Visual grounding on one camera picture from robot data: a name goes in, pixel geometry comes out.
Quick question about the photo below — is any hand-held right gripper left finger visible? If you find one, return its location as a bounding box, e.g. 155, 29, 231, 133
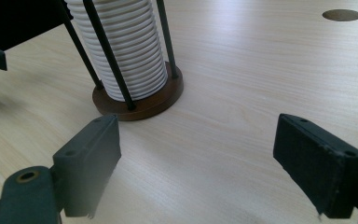
51, 114, 122, 219

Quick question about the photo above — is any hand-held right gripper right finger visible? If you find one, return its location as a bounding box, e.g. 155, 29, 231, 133
272, 113, 358, 220

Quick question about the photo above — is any dark round cup holder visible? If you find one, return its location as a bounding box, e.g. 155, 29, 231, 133
55, 0, 185, 122

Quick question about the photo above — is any stack of white paper cups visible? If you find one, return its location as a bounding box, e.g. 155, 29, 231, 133
64, 0, 169, 103

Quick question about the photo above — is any small dark round lid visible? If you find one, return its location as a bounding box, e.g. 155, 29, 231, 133
322, 8, 358, 22

